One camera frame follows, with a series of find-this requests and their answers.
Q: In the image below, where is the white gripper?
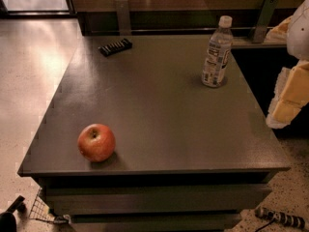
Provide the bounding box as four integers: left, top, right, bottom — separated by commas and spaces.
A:
265, 0, 309, 129

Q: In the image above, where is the red apple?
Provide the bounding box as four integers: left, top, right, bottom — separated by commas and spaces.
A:
77, 124, 116, 162

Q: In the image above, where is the black rxbar chocolate bar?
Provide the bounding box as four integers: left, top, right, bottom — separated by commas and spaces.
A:
98, 38, 132, 57

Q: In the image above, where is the clear plastic water bottle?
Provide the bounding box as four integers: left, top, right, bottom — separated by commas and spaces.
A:
202, 15, 233, 87

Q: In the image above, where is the black white power strip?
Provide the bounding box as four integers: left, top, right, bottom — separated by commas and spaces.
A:
255, 207, 309, 231

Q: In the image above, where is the dark drawer cabinet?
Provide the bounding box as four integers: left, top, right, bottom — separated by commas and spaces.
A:
18, 36, 289, 232

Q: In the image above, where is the black object on floor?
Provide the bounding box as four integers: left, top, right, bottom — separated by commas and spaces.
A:
0, 195, 26, 232

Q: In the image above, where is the right metal bracket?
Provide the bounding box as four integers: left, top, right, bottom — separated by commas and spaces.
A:
249, 0, 279, 44

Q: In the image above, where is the metal bracket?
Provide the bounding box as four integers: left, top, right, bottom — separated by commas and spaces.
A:
249, 0, 279, 44
116, 0, 131, 36

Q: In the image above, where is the left metal bracket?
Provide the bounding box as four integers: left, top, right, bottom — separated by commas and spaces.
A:
116, 0, 131, 36

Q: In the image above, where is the wire mesh basket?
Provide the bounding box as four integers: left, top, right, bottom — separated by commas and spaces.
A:
28, 188, 70, 225

